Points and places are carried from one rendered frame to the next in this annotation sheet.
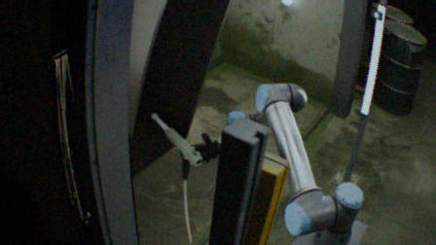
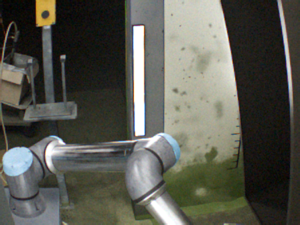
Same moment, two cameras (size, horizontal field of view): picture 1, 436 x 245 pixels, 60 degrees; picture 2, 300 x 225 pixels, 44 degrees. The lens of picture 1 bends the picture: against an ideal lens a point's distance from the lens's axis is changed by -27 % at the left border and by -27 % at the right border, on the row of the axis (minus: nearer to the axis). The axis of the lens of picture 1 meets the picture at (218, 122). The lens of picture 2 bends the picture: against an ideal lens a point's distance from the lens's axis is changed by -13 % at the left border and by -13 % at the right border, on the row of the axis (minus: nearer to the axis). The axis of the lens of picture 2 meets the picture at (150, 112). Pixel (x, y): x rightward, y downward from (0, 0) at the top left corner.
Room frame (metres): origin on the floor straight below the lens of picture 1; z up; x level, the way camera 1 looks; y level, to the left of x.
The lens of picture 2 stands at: (2.80, -1.00, 1.70)
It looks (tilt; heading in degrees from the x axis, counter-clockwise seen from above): 24 degrees down; 141
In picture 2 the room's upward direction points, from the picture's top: straight up
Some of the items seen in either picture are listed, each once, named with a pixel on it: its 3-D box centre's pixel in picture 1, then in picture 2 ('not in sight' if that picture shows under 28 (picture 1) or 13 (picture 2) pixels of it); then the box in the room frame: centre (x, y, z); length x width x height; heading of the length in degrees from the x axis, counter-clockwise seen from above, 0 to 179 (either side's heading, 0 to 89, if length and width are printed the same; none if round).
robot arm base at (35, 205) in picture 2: (336, 227); (25, 197); (1.40, -0.57, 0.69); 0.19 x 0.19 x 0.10
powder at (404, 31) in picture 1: (405, 32); not in sight; (3.92, -1.80, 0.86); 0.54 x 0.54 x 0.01
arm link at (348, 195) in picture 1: (344, 206); (21, 171); (1.40, -0.57, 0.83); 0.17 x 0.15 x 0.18; 109
